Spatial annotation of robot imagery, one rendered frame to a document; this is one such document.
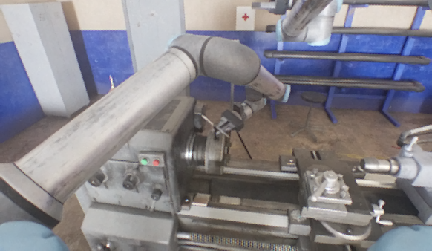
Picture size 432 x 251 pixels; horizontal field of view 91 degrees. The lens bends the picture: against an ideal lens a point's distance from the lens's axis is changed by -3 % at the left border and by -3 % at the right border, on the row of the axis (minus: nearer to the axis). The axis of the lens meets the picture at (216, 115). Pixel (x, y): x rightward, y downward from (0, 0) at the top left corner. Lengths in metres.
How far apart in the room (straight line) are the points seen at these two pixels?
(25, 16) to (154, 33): 1.86
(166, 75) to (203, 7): 3.57
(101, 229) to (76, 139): 1.04
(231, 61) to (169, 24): 3.67
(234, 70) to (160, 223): 0.97
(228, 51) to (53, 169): 0.46
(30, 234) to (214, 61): 0.49
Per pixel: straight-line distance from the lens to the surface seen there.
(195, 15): 4.14
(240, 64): 0.62
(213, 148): 1.18
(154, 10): 4.32
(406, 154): 1.55
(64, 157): 0.47
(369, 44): 4.51
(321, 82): 3.93
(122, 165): 1.18
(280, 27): 1.02
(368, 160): 1.43
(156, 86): 0.54
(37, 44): 4.35
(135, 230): 1.39
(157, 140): 1.05
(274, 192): 1.62
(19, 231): 0.37
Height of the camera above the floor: 1.90
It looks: 29 degrees down
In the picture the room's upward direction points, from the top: straight up
